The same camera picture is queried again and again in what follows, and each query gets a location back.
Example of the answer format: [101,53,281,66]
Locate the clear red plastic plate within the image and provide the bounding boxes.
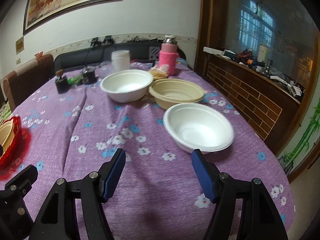
[0,116,23,167]

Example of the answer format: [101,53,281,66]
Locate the black sofa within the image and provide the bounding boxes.
[53,42,187,78]

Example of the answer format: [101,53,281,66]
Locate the black slotted spatula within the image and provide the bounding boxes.
[148,46,161,62]

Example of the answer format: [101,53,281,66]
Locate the large white foam bowl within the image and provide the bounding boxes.
[100,70,154,103]

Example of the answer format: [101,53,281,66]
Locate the patterned blanket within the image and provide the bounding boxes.
[0,102,12,121]

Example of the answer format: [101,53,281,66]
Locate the white plastic jar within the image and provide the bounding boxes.
[111,50,131,72]

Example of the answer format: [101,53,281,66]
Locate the glass partition panel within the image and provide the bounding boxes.
[220,0,320,98]

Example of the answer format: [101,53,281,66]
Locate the small wall plaque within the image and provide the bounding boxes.
[15,36,25,55]

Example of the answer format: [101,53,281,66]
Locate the small white foam bowl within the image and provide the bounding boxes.
[163,103,235,155]

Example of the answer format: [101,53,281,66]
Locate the black devices on sofa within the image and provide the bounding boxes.
[90,36,114,48]

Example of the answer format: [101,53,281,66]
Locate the dark jar with cork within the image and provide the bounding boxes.
[55,70,68,94]

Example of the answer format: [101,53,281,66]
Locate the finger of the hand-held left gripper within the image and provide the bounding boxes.
[0,165,39,240]

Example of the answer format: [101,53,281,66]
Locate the small beige ribbed bowl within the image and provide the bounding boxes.
[148,78,204,111]

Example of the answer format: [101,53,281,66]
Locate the white box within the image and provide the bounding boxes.
[203,46,224,56]

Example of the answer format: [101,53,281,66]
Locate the clear bag of snacks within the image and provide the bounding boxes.
[148,64,170,79]

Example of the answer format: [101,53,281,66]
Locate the purple floral tablecloth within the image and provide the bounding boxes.
[0,60,297,240]

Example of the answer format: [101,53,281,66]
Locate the wooden cabinet with brick pattern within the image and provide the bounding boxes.
[194,46,305,155]

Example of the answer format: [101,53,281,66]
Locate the brown chair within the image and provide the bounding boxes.
[2,53,54,111]

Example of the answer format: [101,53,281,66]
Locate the black lidded jar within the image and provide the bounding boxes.
[81,66,97,84]

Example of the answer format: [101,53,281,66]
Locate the framed horse painting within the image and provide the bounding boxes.
[23,0,124,36]

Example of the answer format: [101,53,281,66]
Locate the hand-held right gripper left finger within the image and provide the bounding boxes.
[29,148,127,240]

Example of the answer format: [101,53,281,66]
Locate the large beige ribbed bowl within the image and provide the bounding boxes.
[0,123,15,151]

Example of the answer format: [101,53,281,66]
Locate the pink bottle with knitted sleeve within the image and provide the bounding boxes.
[159,35,180,76]

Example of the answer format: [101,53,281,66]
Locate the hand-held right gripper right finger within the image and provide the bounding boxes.
[191,149,287,240]

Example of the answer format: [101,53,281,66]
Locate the bamboo wall sticker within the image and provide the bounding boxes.
[277,104,320,176]

